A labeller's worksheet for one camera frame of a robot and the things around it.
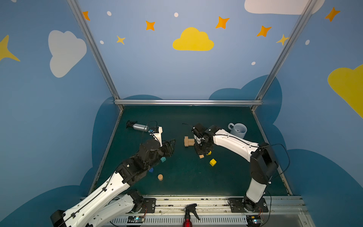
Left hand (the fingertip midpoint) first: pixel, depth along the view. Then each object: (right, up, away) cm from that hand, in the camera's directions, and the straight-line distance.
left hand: (174, 141), depth 69 cm
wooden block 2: (+6, -4, +29) cm, 30 cm away
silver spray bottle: (-30, +6, +34) cm, 46 cm away
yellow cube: (+20, -9, +11) cm, 24 cm away
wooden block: (+10, -4, +29) cm, 31 cm away
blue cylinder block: (-16, -20, +17) cm, 31 cm away
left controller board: (-20, -40, +1) cm, 45 cm away
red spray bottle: (+6, -39, -2) cm, 40 cm away
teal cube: (-9, -15, +20) cm, 27 cm away
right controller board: (+41, -41, +2) cm, 58 cm away
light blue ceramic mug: (+47, +3, +36) cm, 59 cm away
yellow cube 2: (+23, -16, +19) cm, 34 cm away
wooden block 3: (+15, -11, +15) cm, 24 cm away
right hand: (+15, -9, +17) cm, 24 cm away
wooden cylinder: (-9, -23, +13) cm, 28 cm away
